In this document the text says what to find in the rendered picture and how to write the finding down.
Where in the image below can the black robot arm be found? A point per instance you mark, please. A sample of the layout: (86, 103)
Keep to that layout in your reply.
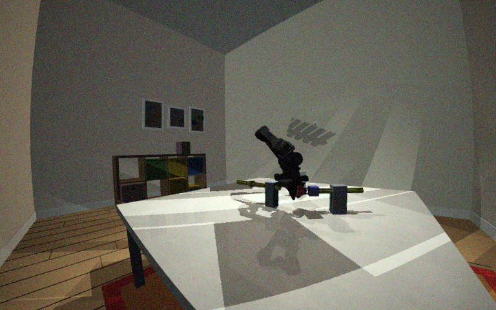
(282, 149)

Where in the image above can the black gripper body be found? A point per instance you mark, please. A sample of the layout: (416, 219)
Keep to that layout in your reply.
(293, 177)

